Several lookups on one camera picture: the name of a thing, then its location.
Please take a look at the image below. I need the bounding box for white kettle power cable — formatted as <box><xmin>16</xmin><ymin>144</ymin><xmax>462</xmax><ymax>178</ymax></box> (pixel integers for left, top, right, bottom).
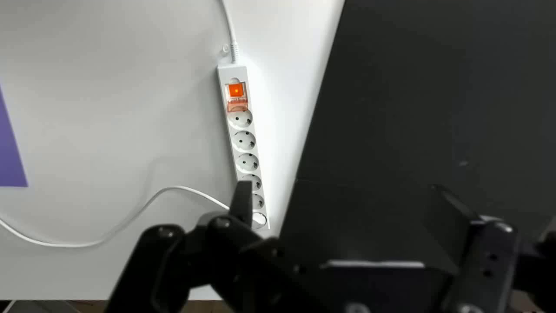
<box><xmin>0</xmin><ymin>184</ymin><xmax>233</xmax><ymax>250</ymax></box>

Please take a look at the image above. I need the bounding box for white power strip cable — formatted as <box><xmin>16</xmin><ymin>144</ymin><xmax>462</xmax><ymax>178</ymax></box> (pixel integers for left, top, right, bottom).
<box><xmin>217</xmin><ymin>0</ymin><xmax>238</xmax><ymax>60</ymax></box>

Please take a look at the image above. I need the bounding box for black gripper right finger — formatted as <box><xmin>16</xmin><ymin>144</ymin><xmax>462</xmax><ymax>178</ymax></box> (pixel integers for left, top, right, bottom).
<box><xmin>429</xmin><ymin>184</ymin><xmax>483</xmax><ymax>260</ymax></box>

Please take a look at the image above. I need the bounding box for white multi-socket power strip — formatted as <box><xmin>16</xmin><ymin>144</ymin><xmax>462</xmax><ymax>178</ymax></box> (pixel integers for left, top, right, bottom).
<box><xmin>215</xmin><ymin>62</ymin><xmax>273</xmax><ymax>239</ymax></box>

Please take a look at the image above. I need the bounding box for purple rectangular mat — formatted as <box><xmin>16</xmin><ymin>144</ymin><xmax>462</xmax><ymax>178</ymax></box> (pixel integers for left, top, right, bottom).
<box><xmin>0</xmin><ymin>85</ymin><xmax>29</xmax><ymax>189</ymax></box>

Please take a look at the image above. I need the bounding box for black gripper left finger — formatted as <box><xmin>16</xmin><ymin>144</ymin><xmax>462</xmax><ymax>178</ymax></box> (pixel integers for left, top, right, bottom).
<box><xmin>228</xmin><ymin>178</ymin><xmax>255</xmax><ymax>227</ymax></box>

